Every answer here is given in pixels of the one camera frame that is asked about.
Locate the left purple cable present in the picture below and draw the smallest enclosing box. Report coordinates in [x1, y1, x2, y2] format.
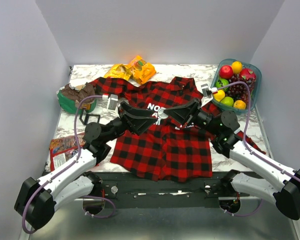
[21, 93, 108, 235]

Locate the orange fruit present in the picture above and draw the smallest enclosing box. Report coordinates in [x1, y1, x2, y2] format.
[231, 61, 243, 75]
[233, 99, 247, 110]

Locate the red black plaid shirt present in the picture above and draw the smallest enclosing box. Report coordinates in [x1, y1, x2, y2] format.
[87, 76, 266, 183]

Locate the green bowl with brown paper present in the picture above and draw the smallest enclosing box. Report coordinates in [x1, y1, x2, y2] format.
[56, 82, 95, 114]

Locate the yellow lemon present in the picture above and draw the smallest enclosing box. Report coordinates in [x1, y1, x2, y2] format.
[213, 89, 226, 102]

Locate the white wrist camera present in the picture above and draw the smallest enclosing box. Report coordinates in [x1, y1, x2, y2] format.
[201, 83, 212, 98]
[107, 94, 119, 111]

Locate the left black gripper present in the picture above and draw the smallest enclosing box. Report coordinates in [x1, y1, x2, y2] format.
[103, 101, 158, 144]

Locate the red dragon fruit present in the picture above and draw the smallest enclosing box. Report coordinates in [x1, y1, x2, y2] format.
[239, 68, 257, 82]

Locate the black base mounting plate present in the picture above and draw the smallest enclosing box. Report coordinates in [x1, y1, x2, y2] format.
[41, 171, 256, 210]

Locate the purple cable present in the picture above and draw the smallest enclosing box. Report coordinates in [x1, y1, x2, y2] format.
[21, 93, 108, 235]
[209, 80, 300, 216]

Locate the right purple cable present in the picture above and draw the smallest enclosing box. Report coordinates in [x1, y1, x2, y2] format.
[209, 80, 300, 216]

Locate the red candy snack bag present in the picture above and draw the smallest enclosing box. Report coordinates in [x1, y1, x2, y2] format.
[49, 135, 78, 172]

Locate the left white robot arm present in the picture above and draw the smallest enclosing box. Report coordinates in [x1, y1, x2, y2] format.
[14, 102, 157, 234]

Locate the orange fruit bottom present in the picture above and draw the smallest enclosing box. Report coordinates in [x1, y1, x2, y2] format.
[233, 99, 247, 110]

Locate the red apple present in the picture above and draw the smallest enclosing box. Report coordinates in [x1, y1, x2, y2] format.
[219, 65, 234, 80]

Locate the teal plastic fruit container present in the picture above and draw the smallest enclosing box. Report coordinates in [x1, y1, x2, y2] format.
[211, 58, 262, 115]

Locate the purple grape bunch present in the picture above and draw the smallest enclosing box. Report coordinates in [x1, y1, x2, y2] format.
[225, 75, 256, 104]

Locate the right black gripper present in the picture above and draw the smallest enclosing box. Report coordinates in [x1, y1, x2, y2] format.
[164, 97, 221, 136]

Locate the black brooch display stand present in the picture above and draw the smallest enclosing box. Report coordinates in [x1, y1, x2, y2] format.
[79, 109, 101, 126]

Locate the light green lime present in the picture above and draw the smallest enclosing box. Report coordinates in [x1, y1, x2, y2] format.
[220, 96, 235, 107]

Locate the yellow Lays chips bag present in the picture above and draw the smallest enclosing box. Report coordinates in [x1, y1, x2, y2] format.
[104, 63, 132, 81]

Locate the orange snack bag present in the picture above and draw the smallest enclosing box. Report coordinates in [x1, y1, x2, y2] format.
[126, 55, 157, 85]

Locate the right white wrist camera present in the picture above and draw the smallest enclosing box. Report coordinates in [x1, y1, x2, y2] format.
[201, 83, 212, 98]

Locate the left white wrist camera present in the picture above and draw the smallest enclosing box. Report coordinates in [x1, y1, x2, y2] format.
[107, 94, 119, 111]

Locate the orange fruit top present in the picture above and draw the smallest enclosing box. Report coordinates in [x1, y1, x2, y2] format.
[231, 61, 243, 75]

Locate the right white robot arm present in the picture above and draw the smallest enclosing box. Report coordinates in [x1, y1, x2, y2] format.
[163, 98, 300, 220]

